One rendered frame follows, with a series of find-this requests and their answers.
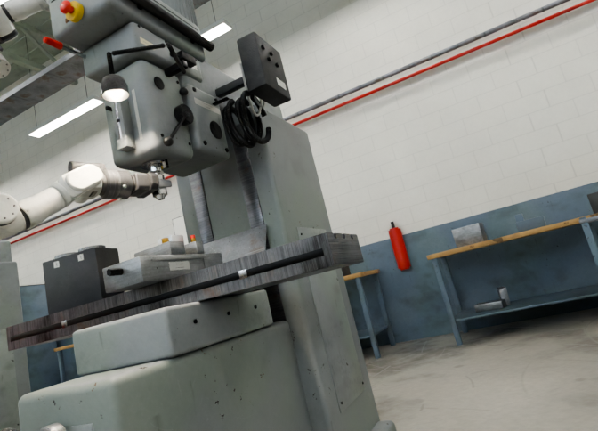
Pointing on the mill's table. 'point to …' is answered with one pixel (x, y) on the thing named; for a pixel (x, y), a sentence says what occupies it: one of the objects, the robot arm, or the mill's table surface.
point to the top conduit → (163, 15)
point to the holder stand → (77, 277)
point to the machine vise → (159, 268)
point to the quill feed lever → (180, 121)
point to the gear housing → (133, 37)
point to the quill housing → (150, 118)
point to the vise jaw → (164, 249)
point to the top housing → (113, 17)
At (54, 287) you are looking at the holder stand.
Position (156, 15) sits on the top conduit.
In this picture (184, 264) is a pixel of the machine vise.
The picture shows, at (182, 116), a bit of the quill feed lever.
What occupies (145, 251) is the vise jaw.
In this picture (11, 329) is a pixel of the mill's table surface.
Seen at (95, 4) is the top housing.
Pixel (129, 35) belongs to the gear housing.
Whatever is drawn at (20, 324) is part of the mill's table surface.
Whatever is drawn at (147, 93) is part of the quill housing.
